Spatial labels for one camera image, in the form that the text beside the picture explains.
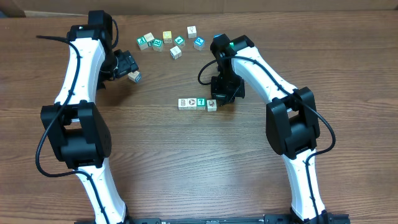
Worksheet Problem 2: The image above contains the white block red picture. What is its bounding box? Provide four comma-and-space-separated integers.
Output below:
206, 100, 217, 111

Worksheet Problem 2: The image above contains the cardboard backboard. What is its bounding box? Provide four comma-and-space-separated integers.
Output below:
1, 0, 397, 17

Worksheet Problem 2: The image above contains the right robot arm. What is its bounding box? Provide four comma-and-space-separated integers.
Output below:
210, 34, 328, 223

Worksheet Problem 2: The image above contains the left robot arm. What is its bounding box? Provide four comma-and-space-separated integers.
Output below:
35, 10, 139, 223

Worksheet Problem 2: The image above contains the yellow top block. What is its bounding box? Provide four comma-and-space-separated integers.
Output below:
162, 30, 173, 44

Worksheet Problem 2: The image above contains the green number four block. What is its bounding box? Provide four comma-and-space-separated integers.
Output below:
174, 35, 185, 48

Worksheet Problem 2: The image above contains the green wheelchair symbol block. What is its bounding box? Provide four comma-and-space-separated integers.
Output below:
136, 36, 149, 50

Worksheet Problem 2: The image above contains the green letter block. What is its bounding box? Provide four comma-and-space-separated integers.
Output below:
152, 39, 164, 52

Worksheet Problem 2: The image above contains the white block top row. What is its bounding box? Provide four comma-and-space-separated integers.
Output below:
187, 26, 197, 39

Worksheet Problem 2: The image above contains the green number seven block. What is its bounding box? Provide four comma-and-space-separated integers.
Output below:
197, 98, 206, 110

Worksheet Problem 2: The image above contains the plain white lettered block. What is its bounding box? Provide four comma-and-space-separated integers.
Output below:
144, 32, 155, 45

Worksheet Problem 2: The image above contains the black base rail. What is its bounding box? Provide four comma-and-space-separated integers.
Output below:
74, 212, 351, 224

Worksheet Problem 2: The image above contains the white block owl picture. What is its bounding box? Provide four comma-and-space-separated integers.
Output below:
178, 98, 188, 110

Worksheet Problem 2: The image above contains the blue letter P block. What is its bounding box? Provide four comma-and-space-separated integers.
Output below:
193, 37, 205, 50

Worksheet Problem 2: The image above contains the white block blue side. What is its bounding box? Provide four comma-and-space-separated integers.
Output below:
170, 46, 182, 60

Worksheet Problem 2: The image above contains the white block dark round picture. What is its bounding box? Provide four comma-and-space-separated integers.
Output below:
187, 98, 197, 110

